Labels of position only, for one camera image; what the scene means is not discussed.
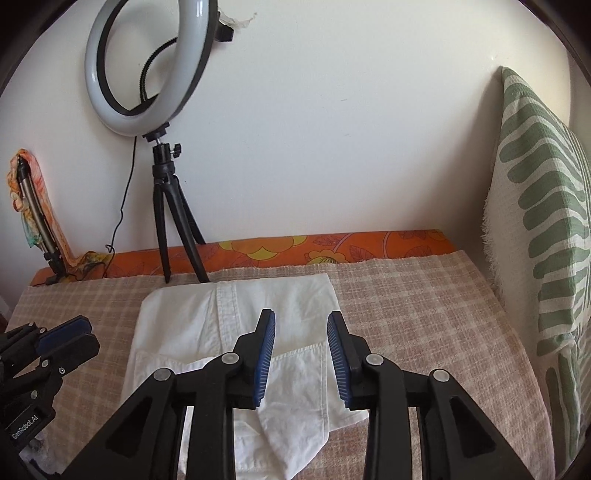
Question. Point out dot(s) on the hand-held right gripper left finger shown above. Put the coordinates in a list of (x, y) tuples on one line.
[(265, 355)]

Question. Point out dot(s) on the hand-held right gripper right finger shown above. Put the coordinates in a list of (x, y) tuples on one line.
[(336, 360)]

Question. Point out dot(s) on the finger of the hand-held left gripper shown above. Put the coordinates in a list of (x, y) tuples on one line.
[(78, 350), (64, 332)]

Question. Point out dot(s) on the white shirt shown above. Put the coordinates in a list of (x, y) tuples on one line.
[(184, 323)]

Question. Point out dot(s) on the pink plaid blanket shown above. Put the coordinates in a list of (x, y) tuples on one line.
[(415, 314)]

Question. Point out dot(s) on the bronze folded tripod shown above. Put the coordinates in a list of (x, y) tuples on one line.
[(32, 198)]

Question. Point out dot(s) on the colourful patterned scarf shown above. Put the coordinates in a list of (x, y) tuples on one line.
[(36, 171)]

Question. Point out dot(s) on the black mini tripod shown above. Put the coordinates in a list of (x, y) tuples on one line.
[(162, 194)]

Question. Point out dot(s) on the green striped white pillow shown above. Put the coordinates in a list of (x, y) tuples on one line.
[(531, 184)]

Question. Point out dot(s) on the black gooseneck phone holder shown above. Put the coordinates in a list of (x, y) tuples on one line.
[(143, 74)]

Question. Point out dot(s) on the pale green striped cushion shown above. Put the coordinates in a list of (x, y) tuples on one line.
[(582, 230)]

